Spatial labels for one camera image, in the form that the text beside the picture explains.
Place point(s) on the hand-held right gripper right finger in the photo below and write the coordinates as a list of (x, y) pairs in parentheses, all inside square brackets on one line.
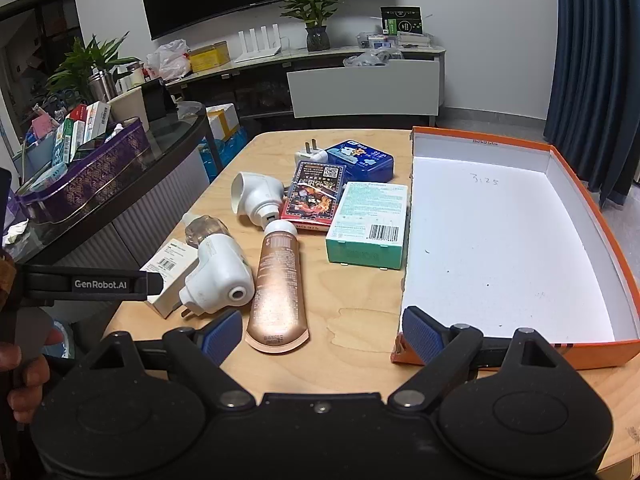
[(422, 334)]

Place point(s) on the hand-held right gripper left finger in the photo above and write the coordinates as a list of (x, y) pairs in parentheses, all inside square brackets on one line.
[(221, 335)]

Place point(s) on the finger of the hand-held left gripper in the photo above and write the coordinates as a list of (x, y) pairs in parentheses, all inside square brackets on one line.
[(100, 285)]

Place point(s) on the white round plug-in device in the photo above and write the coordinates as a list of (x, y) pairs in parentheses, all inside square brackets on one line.
[(215, 270)]

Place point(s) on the rose gold tube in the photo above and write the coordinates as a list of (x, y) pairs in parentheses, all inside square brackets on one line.
[(275, 290)]

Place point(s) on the white barcode label box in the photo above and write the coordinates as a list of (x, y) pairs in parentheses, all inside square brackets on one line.
[(167, 262)]

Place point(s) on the clear liquid refill bottle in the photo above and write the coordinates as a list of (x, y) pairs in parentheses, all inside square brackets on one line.
[(202, 230)]

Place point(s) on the orange cardboard box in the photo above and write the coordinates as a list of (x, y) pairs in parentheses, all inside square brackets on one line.
[(500, 240)]

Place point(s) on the teal box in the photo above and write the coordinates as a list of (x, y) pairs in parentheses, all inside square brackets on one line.
[(367, 220)]

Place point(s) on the white angled plug-in device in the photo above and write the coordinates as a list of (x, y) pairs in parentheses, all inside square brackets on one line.
[(255, 195)]

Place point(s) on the red printed card box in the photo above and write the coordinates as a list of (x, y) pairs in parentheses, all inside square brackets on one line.
[(312, 200)]

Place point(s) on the blue tin box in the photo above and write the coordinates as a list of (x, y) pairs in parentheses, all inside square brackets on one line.
[(360, 157)]

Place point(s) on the white charger plug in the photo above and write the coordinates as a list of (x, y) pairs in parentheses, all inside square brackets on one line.
[(312, 155)]

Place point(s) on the person's left hand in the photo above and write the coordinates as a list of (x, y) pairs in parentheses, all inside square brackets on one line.
[(30, 385)]

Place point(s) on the purple patterned tin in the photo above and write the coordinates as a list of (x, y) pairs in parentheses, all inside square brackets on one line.
[(95, 175)]

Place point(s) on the pile of medicine boxes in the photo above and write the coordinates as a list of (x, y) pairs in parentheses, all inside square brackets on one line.
[(75, 132)]

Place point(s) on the beige bin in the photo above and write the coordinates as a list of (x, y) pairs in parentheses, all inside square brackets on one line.
[(127, 107)]

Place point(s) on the blue wrapped pack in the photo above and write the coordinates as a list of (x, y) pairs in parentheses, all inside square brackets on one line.
[(227, 152)]

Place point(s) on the steel thermos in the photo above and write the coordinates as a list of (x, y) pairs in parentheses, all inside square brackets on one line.
[(102, 87)]

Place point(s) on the cardboard box with yellow tape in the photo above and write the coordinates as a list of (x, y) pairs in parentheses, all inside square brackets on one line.
[(222, 122)]

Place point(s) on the leafy potted plant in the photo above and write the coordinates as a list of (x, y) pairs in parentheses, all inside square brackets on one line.
[(90, 60)]

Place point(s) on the white plastic bag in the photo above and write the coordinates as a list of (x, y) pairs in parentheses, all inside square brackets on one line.
[(167, 60)]

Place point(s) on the white cabinet drawer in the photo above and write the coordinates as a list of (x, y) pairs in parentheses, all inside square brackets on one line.
[(365, 90)]

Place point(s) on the television cabinet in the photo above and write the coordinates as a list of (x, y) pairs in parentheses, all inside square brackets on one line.
[(260, 85)]

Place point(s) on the grey plastic bag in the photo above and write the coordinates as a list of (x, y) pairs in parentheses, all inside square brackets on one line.
[(365, 59)]

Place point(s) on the white router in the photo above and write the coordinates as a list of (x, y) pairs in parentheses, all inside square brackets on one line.
[(257, 47)]

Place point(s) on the clear plastic organizer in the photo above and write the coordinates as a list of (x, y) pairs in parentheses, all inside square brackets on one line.
[(395, 42)]

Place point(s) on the dark blue curtain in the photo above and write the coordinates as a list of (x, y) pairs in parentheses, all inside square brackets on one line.
[(590, 85)]

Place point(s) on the green and black box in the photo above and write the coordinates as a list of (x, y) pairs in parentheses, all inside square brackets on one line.
[(401, 20)]

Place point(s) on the bamboo plant in glass vase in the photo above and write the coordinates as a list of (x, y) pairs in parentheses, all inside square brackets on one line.
[(315, 10)]

